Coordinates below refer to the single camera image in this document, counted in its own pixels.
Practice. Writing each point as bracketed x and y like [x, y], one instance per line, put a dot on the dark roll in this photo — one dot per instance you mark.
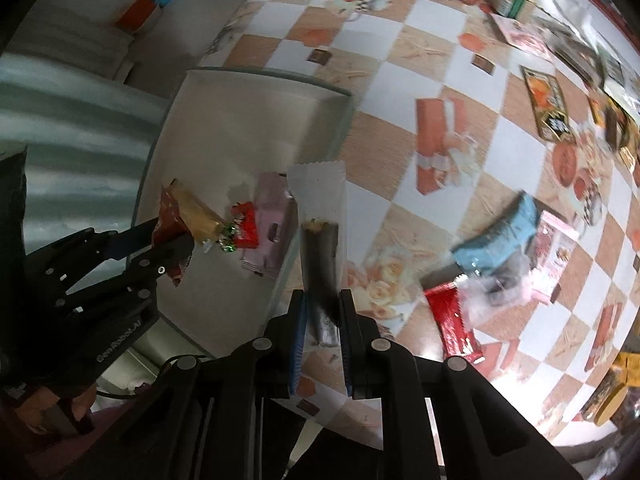
[320, 255]

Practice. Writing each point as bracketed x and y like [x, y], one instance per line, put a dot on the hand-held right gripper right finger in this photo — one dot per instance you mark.
[346, 345]

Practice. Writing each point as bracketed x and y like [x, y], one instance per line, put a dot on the long pink snack packet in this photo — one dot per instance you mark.
[272, 220]

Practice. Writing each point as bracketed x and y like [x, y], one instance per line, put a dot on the pink and white snack packet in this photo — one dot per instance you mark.
[555, 245]

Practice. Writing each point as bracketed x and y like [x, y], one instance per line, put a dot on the pale pink flat packet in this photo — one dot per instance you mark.
[520, 35]

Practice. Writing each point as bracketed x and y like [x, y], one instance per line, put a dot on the orange and white box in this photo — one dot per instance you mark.
[137, 10]

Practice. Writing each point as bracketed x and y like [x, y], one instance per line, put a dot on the red candy packet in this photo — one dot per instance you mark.
[246, 230]

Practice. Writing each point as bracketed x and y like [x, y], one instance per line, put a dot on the brown packet with orange print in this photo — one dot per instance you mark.
[547, 105]

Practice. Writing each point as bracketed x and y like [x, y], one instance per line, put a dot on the dark and yellow small packets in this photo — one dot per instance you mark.
[612, 125]

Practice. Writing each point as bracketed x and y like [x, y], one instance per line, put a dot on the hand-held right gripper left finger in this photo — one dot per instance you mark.
[297, 345]

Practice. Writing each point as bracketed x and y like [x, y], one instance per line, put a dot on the light blue snack packet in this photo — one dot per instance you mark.
[500, 240]

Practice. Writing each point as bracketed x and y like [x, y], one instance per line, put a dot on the red brown dotted packet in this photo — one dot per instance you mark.
[169, 210]

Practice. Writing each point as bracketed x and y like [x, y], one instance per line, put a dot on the person's left hand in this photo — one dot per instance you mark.
[35, 405]

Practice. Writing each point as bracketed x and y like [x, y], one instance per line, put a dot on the grey striped cloth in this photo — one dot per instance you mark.
[75, 125]

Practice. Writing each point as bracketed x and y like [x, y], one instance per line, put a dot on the beige shallow tray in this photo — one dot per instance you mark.
[225, 125]

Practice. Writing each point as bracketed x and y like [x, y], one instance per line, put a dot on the red snack packet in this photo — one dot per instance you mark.
[455, 325]

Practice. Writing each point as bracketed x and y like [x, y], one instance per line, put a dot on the green candy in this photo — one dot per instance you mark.
[227, 242]

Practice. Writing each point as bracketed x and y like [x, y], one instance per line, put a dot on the orange yellow snack packet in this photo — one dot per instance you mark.
[197, 215]

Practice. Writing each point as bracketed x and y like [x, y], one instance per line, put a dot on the jar with gold lid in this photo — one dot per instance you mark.
[607, 395]

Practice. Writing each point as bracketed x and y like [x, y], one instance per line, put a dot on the dark clear packet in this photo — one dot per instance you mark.
[575, 50]

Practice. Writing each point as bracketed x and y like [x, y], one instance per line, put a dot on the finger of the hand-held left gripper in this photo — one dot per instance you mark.
[165, 255]
[127, 240]

